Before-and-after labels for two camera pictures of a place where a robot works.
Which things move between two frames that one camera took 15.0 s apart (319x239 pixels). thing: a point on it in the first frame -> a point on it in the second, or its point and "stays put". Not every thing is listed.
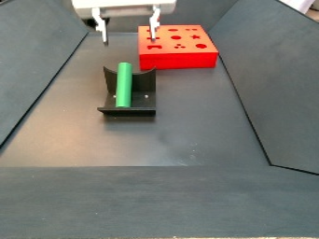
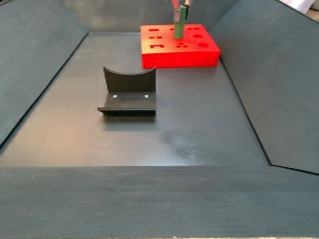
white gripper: (102, 9) -> (177, 13)
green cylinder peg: (122, 84) -> (179, 25)
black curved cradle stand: (142, 95) stays put
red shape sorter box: (179, 47) stays put
